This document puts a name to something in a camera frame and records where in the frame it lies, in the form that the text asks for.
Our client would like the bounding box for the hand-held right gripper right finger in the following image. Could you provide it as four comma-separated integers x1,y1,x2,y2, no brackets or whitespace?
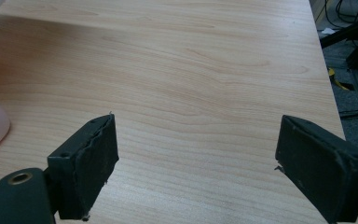
274,114,358,224

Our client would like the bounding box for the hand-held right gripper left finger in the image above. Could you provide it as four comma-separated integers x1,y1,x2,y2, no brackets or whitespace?
47,113,120,222

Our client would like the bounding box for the yellow and black tape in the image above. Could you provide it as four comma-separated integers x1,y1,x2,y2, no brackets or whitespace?
327,67,355,91

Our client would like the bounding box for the black metal stand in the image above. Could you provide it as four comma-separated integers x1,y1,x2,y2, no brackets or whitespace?
319,6,358,71

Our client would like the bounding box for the black cable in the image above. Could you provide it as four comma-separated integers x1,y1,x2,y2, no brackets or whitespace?
323,0,358,29

